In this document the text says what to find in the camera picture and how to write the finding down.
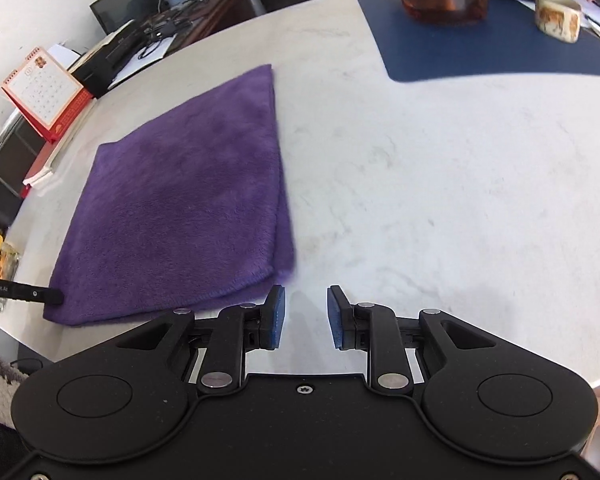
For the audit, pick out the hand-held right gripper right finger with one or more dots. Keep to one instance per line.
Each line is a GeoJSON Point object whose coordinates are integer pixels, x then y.
{"type": "Point", "coordinates": [336, 317]}

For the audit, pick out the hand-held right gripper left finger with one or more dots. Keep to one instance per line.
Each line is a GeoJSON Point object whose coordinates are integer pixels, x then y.
{"type": "Point", "coordinates": [276, 317]}

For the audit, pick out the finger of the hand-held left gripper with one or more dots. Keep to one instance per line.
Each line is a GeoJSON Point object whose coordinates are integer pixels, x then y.
{"type": "Point", "coordinates": [40, 294]}

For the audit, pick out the purple towel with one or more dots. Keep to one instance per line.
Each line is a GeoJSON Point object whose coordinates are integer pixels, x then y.
{"type": "Point", "coordinates": [190, 205]}

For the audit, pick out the black printer blue label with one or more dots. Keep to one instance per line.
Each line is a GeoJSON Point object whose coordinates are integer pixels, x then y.
{"type": "Point", "coordinates": [7, 175]}

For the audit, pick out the red cover book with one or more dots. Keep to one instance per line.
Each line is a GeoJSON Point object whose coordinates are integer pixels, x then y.
{"type": "Point", "coordinates": [65, 130]}

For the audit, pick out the red desk calendar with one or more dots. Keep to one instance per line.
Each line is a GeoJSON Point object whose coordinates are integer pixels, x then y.
{"type": "Point", "coordinates": [42, 92]}

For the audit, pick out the black flat printer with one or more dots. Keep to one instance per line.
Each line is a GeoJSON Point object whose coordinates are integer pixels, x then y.
{"type": "Point", "coordinates": [110, 55]}

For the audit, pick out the white paper sheet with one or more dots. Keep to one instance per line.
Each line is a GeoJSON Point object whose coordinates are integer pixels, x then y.
{"type": "Point", "coordinates": [147, 62]}

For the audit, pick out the black computer monitor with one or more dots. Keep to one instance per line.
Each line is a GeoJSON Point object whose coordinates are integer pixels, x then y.
{"type": "Point", "coordinates": [122, 7]}

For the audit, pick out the blue table mat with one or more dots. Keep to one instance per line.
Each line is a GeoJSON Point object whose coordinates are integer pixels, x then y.
{"type": "Point", "coordinates": [480, 45]}

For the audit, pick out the dark wooden desk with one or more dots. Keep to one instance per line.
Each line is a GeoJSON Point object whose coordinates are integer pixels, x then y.
{"type": "Point", "coordinates": [220, 7]}

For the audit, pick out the patterned ceramic cup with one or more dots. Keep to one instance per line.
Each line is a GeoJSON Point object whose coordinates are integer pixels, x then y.
{"type": "Point", "coordinates": [557, 17]}

